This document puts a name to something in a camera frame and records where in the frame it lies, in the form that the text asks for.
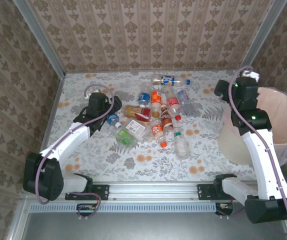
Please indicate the aluminium frame post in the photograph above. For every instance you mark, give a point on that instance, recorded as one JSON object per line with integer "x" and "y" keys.
{"x": 261, "y": 37}
{"x": 39, "y": 37}

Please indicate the grey metal base plate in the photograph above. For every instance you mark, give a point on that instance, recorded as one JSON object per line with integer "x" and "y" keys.
{"x": 146, "y": 227}

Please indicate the clear bottle pale blue label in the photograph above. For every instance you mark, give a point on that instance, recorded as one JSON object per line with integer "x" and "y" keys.
{"x": 184, "y": 100}

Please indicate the red label red cap bottle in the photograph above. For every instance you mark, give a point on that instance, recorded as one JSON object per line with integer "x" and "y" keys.
{"x": 172, "y": 102}

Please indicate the clear bottle green neck band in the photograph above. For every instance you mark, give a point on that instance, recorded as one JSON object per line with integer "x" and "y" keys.
{"x": 181, "y": 147}

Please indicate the aluminium side rail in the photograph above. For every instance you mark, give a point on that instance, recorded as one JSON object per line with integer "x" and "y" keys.
{"x": 50, "y": 120}

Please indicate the brown Nescafe bottle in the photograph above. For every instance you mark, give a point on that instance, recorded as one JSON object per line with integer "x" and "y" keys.
{"x": 166, "y": 118}

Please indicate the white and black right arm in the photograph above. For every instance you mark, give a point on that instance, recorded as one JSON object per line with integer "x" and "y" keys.
{"x": 263, "y": 162}

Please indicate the Pepsi plastic bottle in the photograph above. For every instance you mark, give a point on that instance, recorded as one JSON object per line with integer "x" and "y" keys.
{"x": 167, "y": 80}

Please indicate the small blue label bottle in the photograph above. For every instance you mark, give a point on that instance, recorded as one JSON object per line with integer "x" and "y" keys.
{"x": 112, "y": 119}

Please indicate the aluminium mounting rail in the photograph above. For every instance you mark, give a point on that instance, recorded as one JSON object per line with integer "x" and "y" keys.
{"x": 153, "y": 190}

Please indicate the crushed blue label bottle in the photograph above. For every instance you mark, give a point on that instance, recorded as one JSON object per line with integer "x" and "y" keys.
{"x": 143, "y": 98}

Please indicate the round beige waste bin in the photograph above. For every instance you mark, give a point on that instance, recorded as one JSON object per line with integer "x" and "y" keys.
{"x": 229, "y": 140}

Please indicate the amber bottle red yellow label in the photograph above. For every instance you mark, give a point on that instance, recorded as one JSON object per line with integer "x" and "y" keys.
{"x": 136, "y": 113}

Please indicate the orange label gold cap bottle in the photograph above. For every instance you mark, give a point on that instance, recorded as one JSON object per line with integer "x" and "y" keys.
{"x": 156, "y": 97}

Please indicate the green label clear bottle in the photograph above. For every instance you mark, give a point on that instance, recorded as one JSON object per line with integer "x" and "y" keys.
{"x": 124, "y": 136}

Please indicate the floral tablecloth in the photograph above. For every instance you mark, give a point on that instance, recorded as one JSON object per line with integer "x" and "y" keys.
{"x": 146, "y": 165}

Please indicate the bottle white label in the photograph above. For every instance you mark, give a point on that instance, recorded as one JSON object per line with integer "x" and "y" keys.
{"x": 134, "y": 127}

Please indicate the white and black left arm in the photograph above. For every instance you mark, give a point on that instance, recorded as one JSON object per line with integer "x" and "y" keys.
{"x": 68, "y": 140}

